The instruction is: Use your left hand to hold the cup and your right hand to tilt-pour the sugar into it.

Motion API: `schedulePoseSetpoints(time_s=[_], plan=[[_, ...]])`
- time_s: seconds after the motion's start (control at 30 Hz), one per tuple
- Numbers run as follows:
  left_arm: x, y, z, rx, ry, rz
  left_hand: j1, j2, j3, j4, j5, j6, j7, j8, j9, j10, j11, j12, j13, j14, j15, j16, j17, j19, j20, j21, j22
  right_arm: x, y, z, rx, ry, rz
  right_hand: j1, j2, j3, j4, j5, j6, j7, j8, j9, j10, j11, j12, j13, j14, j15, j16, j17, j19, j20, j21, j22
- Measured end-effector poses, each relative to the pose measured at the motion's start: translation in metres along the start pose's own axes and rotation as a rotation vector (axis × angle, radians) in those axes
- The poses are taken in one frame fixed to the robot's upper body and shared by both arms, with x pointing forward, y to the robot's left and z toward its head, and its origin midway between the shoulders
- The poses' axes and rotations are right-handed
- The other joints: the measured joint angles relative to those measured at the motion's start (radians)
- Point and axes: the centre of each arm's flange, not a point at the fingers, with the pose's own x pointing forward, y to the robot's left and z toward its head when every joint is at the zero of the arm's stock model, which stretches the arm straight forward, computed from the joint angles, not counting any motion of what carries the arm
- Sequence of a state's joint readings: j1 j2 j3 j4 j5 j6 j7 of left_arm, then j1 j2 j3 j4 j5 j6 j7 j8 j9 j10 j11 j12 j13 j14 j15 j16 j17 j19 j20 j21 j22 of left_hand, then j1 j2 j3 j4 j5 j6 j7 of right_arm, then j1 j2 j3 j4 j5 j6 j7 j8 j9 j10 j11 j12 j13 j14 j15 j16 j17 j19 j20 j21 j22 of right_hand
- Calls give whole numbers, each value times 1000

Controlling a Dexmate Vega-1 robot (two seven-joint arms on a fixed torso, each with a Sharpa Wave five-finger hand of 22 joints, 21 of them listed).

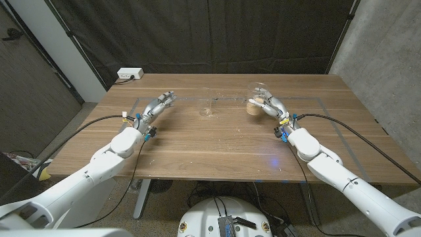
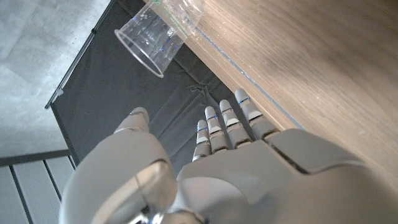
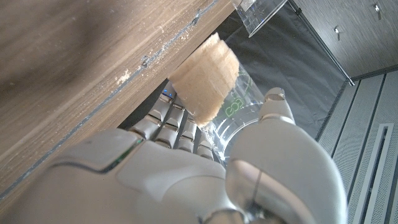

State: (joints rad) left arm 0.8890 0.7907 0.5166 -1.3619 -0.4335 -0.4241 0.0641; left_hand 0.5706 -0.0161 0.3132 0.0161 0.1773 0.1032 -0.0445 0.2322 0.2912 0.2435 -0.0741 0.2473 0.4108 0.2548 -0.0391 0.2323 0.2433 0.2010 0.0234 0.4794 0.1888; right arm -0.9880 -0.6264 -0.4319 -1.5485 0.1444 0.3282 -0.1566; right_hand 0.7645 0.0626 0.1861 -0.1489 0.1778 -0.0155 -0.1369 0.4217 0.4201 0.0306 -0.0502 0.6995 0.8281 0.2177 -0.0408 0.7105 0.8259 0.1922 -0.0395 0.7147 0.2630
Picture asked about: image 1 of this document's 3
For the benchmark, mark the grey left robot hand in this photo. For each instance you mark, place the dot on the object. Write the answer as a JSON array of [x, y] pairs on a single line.
[[151, 110]]

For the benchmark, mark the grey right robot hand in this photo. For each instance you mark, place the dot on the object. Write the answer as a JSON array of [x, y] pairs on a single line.
[[278, 107]]

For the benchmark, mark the brown granulated sugar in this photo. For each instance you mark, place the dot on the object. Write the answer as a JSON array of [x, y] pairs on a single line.
[[253, 108]]

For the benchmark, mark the large clear plastic cup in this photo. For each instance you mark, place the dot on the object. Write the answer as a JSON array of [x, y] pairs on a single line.
[[255, 92]]

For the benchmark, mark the small clear plastic cup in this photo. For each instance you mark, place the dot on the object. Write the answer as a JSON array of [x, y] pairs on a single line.
[[205, 112]]

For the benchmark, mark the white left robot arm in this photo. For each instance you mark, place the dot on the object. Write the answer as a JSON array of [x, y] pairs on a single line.
[[82, 181]]

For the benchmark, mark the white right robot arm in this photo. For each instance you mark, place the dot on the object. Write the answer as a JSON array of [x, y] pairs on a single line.
[[345, 184]]

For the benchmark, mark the white power strip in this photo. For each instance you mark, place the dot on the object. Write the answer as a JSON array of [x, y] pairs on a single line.
[[130, 73]]

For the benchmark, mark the black round floor fan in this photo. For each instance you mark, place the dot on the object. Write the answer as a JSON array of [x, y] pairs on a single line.
[[162, 186]]

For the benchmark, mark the grey metal table leg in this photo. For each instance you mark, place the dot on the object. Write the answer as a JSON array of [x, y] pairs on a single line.
[[142, 200], [310, 207]]

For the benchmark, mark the black backdrop curtain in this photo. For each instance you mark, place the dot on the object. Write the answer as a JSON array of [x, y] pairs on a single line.
[[210, 33]]

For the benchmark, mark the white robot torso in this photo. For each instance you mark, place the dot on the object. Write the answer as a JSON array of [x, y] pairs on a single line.
[[204, 217]]

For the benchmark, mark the yellow and black object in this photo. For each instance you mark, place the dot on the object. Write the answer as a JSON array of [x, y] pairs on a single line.
[[44, 174]]

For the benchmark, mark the grey ribbed electronics box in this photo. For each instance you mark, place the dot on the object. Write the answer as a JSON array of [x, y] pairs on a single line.
[[226, 227]]

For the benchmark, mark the crumpled patterned cloth pile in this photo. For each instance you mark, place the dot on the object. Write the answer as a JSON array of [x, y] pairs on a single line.
[[19, 160]]

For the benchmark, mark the dark box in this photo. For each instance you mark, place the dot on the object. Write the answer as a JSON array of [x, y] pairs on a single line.
[[14, 184]]

